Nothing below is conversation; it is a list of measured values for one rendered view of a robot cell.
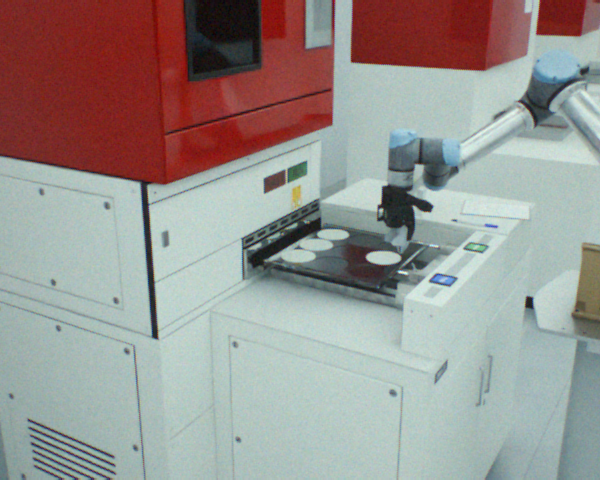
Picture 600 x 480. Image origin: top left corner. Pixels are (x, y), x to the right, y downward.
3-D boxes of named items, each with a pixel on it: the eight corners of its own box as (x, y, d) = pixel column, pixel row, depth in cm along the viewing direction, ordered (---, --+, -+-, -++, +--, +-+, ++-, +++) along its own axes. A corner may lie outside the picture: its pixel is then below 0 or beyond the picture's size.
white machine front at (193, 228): (152, 337, 178) (140, 183, 164) (313, 240, 244) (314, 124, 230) (161, 340, 177) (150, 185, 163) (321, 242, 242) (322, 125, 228)
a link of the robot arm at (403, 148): (420, 133, 192) (388, 132, 193) (417, 173, 196) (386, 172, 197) (420, 127, 199) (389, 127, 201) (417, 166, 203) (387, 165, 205)
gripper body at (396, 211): (376, 223, 207) (377, 183, 203) (400, 218, 211) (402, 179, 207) (391, 231, 201) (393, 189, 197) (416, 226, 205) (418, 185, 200)
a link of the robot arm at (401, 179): (403, 164, 205) (421, 171, 199) (402, 180, 207) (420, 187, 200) (382, 167, 202) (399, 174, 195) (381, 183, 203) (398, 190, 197)
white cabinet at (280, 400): (218, 551, 221) (208, 312, 193) (357, 400, 299) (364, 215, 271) (414, 647, 191) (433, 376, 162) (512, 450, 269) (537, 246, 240)
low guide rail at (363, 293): (270, 277, 214) (270, 268, 213) (274, 275, 215) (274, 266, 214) (429, 316, 190) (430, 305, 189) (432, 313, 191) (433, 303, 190)
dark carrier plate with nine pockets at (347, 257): (268, 260, 207) (268, 258, 207) (324, 226, 234) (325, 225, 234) (376, 285, 190) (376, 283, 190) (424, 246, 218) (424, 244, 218)
